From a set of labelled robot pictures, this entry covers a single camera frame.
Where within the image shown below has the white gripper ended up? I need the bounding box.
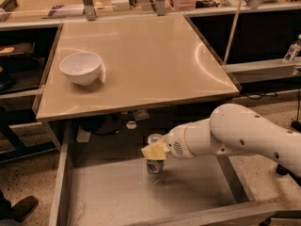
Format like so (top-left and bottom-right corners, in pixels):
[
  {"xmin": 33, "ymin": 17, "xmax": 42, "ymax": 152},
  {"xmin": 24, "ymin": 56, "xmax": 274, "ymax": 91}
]
[{"xmin": 141, "ymin": 124, "xmax": 195, "ymax": 160}]

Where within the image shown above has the silver redbull can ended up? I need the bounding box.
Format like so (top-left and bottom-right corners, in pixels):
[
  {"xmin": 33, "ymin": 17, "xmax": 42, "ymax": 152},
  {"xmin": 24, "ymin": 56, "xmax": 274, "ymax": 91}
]
[{"xmin": 147, "ymin": 134, "xmax": 165, "ymax": 175}]

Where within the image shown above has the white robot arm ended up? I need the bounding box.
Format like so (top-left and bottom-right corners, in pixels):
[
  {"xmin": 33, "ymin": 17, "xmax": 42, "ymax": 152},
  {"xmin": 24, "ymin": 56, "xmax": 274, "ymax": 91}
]
[{"xmin": 141, "ymin": 104, "xmax": 301, "ymax": 176}]

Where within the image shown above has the open grey top drawer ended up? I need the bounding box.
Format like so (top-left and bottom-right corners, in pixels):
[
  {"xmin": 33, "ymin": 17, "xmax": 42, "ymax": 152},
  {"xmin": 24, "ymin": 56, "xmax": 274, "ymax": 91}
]
[{"xmin": 48, "ymin": 111, "xmax": 278, "ymax": 226}]

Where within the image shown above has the white ceramic bowl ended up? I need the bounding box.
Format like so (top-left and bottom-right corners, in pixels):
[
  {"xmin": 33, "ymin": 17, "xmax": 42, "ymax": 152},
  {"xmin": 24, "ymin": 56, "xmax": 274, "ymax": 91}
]
[{"xmin": 59, "ymin": 52, "xmax": 102, "ymax": 86}]

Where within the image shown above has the black office chair base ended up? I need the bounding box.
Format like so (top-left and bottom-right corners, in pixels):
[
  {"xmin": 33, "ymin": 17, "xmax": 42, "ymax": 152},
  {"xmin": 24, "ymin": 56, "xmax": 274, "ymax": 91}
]
[{"xmin": 276, "ymin": 121, "xmax": 301, "ymax": 186}]

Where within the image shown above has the dark brown shoe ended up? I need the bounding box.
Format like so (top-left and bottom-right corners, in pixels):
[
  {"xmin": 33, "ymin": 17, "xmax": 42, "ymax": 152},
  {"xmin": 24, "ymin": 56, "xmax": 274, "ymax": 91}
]
[{"xmin": 9, "ymin": 196, "xmax": 39, "ymax": 222}]

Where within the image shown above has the purple white packet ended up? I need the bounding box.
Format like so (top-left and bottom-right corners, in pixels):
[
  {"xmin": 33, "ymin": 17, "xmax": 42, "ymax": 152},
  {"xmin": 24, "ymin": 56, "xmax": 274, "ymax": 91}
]
[{"xmin": 48, "ymin": 5, "xmax": 85, "ymax": 17}]

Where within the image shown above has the black hairbrush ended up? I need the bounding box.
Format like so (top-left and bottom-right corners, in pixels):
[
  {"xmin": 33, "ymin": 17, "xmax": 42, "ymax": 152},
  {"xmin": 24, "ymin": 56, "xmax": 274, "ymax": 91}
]
[{"xmin": 0, "ymin": 0, "xmax": 18, "ymax": 22}]

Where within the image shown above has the black cable on floor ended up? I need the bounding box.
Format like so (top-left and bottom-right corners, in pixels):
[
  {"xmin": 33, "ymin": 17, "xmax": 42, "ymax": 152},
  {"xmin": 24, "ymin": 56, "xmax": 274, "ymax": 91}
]
[{"xmin": 241, "ymin": 90, "xmax": 279, "ymax": 101}]

